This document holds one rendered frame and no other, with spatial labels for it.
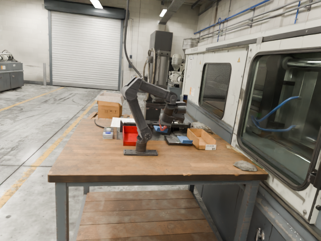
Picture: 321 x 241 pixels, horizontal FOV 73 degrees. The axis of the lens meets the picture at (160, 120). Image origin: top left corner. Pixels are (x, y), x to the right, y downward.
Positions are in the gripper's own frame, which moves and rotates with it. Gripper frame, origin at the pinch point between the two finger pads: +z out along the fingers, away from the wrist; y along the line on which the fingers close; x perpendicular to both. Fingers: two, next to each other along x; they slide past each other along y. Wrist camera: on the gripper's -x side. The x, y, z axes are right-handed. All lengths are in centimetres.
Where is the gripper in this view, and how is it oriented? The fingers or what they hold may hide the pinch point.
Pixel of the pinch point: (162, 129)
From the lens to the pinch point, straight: 139.8
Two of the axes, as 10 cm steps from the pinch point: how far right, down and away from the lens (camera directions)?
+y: -0.4, -6.7, 7.4
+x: -9.7, -1.6, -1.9
